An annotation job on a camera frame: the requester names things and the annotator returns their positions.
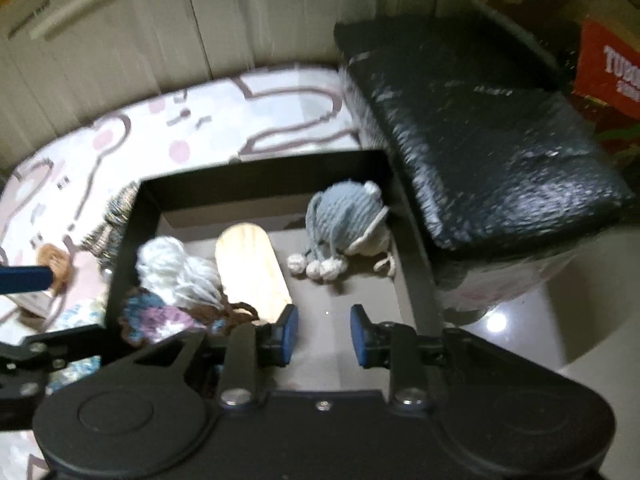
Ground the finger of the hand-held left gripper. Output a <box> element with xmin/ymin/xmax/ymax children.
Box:
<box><xmin>0</xmin><ymin>324</ymin><xmax>108</xmax><ymax>401</ymax></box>
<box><xmin>0</xmin><ymin>266</ymin><xmax>55</xmax><ymax>293</ymax></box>

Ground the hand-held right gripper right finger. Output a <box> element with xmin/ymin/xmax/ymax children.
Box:
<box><xmin>349</xmin><ymin>303</ymin><xmax>576</xmax><ymax>410</ymax></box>

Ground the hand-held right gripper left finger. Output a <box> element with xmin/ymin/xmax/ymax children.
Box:
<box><xmin>100</xmin><ymin>304</ymin><xmax>300</xmax><ymax>411</ymax></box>

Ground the small yellow white carton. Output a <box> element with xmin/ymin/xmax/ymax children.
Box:
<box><xmin>10</xmin><ymin>292</ymin><xmax>56</xmax><ymax>318</ymax></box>

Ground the beige fuzzy hair tie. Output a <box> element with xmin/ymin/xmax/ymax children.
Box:
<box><xmin>39</xmin><ymin>242</ymin><xmax>73</xmax><ymax>293</ymax></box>

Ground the black cardboard box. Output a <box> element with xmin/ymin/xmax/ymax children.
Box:
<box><xmin>102</xmin><ymin>149</ymin><xmax>446</xmax><ymax>393</ymax></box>

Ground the floral drawstring pouch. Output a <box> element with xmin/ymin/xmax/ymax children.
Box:
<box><xmin>45</xmin><ymin>297</ymin><xmax>108</xmax><ymax>393</ymax></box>

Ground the oval wooden board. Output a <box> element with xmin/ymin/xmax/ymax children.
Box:
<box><xmin>215</xmin><ymin>223</ymin><xmax>293</xmax><ymax>326</ymax></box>

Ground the grey white braided rope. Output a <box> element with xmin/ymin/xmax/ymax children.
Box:
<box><xmin>80</xmin><ymin>180</ymin><xmax>138</xmax><ymax>266</ymax></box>

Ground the dark crochet hair tie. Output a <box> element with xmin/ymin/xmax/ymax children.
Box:
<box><xmin>117</xmin><ymin>287</ymin><xmax>261</xmax><ymax>348</ymax></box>

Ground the grey knitted mouse toy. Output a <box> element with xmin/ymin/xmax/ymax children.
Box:
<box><xmin>287</xmin><ymin>180</ymin><xmax>398</xmax><ymax>281</ymax></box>

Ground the white yarn bundle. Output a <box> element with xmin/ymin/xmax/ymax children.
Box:
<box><xmin>136</xmin><ymin>236</ymin><xmax>226</xmax><ymax>308</ymax></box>

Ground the bear printed blanket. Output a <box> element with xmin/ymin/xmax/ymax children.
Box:
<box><xmin>0</xmin><ymin>64</ymin><xmax>368</xmax><ymax>468</ymax></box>

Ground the black wrapped storage bin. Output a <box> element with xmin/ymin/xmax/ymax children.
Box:
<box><xmin>334</xmin><ymin>10</ymin><xmax>636</xmax><ymax>321</ymax></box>

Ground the red beer carton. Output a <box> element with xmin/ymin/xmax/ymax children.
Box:
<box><xmin>572</xmin><ymin>19</ymin><xmax>640</xmax><ymax>161</ymax></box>

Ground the metal cabinet handle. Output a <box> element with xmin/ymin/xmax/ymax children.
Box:
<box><xmin>29</xmin><ymin>0</ymin><xmax>135</xmax><ymax>42</ymax></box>
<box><xmin>7</xmin><ymin>0</ymin><xmax>50</xmax><ymax>40</ymax></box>

